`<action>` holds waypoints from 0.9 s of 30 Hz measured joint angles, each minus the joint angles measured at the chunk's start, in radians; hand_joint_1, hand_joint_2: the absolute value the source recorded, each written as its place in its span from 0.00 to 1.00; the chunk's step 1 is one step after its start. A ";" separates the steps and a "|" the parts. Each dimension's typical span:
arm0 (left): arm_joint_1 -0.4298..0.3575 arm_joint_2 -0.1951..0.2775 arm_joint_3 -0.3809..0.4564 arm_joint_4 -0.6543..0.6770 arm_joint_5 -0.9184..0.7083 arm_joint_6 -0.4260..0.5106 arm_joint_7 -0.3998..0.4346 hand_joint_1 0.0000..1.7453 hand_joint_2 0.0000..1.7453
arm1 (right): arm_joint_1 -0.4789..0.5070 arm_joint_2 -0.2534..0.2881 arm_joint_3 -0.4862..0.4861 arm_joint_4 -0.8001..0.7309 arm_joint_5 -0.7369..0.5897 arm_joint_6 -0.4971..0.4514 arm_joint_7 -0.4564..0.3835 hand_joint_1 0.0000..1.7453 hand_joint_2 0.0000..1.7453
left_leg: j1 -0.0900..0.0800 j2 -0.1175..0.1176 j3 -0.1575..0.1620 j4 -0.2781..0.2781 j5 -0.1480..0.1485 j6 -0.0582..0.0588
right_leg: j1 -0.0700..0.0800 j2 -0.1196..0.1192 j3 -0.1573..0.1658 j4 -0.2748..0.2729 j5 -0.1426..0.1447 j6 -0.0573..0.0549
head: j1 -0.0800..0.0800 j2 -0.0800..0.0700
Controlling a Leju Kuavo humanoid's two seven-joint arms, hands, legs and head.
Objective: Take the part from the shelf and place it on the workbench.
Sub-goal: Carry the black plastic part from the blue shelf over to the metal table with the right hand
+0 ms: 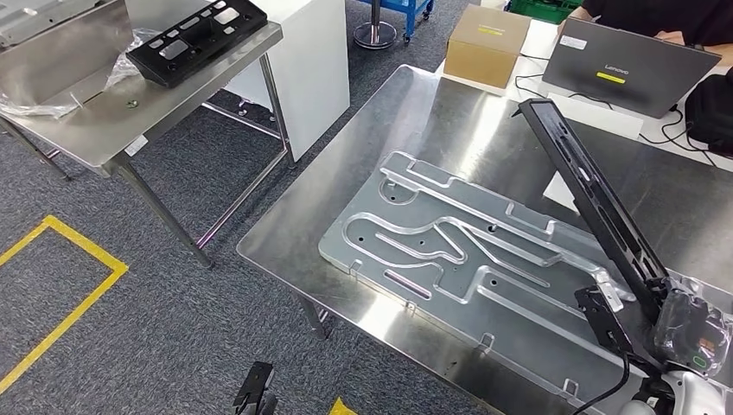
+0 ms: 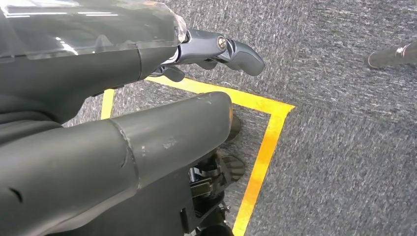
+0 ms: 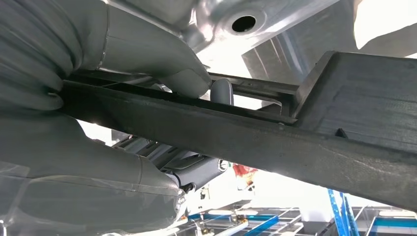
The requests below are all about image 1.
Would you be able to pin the white label sticker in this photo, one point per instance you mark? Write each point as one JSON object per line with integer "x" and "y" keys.
{"x": 135, "y": 146}

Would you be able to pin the person's left forearm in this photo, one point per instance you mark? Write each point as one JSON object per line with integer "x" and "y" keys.
{"x": 722, "y": 56}

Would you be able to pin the person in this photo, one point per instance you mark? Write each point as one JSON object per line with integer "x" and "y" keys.
{"x": 658, "y": 17}

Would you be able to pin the black plastic panel part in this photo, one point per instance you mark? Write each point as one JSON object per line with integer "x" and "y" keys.
{"x": 584, "y": 195}
{"x": 149, "y": 63}

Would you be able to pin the grey laptop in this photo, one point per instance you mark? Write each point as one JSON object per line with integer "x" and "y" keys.
{"x": 624, "y": 74}

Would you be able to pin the grey metal fixture plate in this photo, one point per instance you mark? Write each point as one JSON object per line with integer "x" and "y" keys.
{"x": 504, "y": 252}

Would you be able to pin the white paper sheet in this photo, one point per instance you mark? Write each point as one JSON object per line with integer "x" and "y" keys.
{"x": 558, "y": 192}

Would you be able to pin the white cabinet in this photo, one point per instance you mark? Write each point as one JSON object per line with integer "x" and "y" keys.
{"x": 315, "y": 74}

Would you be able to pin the chrome stanchion base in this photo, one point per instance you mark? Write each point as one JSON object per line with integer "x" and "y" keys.
{"x": 375, "y": 37}

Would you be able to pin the person's right forearm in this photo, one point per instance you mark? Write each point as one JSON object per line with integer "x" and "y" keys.
{"x": 572, "y": 20}

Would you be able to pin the black right wrist camera bracket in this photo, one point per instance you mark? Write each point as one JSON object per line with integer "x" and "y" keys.
{"x": 601, "y": 321}

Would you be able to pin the brown cardboard box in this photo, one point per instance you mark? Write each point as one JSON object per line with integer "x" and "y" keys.
{"x": 487, "y": 46}

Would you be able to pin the bent steel sheet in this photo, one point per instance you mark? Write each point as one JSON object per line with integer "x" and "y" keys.
{"x": 57, "y": 63}

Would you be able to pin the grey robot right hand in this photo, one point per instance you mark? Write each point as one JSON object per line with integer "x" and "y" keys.
{"x": 687, "y": 332}

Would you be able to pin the green plastic bin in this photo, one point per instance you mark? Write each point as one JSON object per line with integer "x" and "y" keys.
{"x": 544, "y": 8}

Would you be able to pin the black bag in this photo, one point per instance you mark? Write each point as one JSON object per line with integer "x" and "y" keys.
{"x": 710, "y": 114}

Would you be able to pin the stainless steel table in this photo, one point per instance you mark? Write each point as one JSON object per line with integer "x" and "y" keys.
{"x": 504, "y": 132}
{"x": 114, "y": 126}

